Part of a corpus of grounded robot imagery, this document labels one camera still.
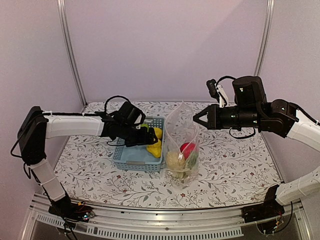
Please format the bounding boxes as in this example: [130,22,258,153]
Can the yellow lemon toy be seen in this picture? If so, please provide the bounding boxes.
[153,127,163,140]
[146,139,162,158]

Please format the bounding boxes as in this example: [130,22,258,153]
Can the yellow lemon toy top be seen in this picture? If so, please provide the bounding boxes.
[153,127,163,140]

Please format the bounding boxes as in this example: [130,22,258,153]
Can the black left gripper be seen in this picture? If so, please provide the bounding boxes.
[119,123,158,148]

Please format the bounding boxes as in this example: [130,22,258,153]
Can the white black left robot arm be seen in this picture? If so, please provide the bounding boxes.
[10,96,158,217]

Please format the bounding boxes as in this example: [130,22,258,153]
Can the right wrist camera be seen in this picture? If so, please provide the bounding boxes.
[206,79,229,108]

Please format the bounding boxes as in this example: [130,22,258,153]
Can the front aluminium rail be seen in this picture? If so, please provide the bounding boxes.
[21,193,312,240]

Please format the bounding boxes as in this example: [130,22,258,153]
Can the red apple toy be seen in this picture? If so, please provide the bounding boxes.
[180,142,196,158]

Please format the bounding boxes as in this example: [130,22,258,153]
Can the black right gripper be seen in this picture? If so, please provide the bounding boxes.
[193,103,261,130]

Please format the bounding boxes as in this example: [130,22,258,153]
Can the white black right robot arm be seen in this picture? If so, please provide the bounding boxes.
[193,75,320,218]

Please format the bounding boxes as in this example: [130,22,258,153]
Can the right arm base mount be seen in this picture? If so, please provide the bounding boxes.
[241,203,285,235]

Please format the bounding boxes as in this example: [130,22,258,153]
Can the right aluminium frame post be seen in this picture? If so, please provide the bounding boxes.
[253,0,275,76]

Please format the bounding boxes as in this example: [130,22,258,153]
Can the white radish toy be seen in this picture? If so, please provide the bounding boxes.
[185,150,199,175]

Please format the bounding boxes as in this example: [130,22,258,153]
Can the pale yellow round toy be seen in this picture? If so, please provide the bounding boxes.
[165,151,186,171]

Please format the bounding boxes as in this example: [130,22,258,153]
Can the blue plastic basket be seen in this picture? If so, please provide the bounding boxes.
[110,116,166,173]

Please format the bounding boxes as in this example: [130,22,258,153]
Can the clear zip top bag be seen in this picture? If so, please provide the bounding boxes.
[163,102,200,189]

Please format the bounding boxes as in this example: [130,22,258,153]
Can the aluminium frame post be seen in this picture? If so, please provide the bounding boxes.
[56,0,88,107]
[253,0,275,76]

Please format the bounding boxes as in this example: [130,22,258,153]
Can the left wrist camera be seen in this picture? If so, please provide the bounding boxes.
[117,101,146,127]

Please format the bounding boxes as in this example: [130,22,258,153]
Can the left aluminium frame post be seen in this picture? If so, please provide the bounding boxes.
[56,0,88,107]

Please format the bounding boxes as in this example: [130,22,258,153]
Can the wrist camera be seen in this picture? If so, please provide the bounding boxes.
[206,79,229,108]
[117,101,146,127]

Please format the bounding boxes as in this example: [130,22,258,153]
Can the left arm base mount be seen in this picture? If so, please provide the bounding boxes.
[48,199,95,222]

